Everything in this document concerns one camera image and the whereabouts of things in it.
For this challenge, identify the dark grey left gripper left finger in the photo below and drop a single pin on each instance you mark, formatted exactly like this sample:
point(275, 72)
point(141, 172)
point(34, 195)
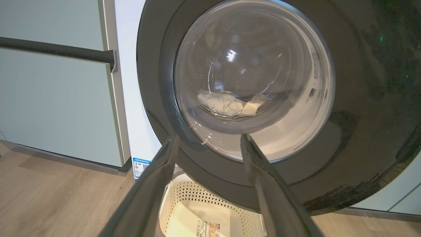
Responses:
point(148, 197)

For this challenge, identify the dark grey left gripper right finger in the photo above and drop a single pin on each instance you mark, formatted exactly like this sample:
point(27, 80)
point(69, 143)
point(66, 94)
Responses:
point(276, 204)

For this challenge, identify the yellow printed cloth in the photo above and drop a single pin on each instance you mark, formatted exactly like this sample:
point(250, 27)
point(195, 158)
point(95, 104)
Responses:
point(223, 103)

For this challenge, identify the dark round glass washer door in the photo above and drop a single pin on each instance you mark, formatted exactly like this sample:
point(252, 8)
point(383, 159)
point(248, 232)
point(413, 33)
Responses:
point(368, 98)

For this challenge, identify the cream perforated laundry basket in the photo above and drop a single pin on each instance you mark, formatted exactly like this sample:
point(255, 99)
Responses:
point(187, 204)

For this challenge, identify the paper label in basket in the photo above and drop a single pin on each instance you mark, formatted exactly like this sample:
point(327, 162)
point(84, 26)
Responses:
point(207, 228)

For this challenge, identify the white washing machine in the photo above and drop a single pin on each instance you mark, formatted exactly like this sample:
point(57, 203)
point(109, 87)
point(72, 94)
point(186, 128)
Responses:
point(131, 98)

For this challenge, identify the blue energy label sticker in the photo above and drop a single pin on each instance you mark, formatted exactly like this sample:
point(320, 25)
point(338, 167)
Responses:
point(139, 168)

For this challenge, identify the plain pale green cabinet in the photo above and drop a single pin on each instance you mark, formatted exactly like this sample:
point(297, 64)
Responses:
point(394, 184)

